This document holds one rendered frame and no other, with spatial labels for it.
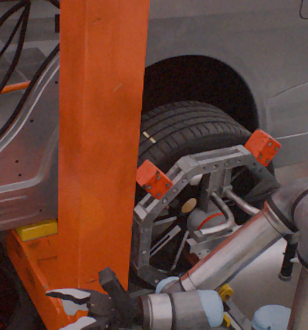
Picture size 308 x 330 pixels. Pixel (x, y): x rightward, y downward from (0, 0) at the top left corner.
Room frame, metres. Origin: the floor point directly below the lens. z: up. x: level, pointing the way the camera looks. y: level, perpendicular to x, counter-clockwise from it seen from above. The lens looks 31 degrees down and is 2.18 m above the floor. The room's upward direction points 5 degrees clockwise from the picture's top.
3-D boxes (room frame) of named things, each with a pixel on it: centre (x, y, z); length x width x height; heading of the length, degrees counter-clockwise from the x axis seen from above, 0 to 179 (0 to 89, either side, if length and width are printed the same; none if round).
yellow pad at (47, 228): (2.01, 0.41, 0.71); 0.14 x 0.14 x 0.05; 31
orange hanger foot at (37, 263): (1.86, 0.32, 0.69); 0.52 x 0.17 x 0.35; 31
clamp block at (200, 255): (1.62, -0.16, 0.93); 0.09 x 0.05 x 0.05; 31
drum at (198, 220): (1.82, -0.23, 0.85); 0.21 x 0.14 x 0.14; 31
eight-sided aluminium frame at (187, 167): (1.89, -0.20, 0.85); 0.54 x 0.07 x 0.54; 121
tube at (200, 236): (1.73, -0.17, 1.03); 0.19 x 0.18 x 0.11; 31
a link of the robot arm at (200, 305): (1.06, -0.11, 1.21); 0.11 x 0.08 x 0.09; 104
